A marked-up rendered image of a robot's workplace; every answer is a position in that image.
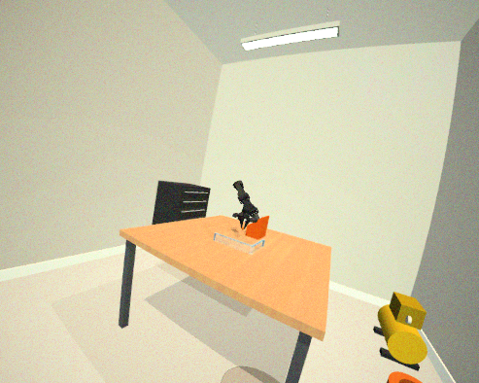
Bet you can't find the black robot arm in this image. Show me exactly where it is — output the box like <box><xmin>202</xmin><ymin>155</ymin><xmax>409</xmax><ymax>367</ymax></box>
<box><xmin>233</xmin><ymin>181</ymin><xmax>260</xmax><ymax>220</ymax></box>

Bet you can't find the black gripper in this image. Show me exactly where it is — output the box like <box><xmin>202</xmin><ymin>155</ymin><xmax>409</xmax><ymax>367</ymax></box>
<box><xmin>232</xmin><ymin>208</ymin><xmax>257</xmax><ymax>229</ymax></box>

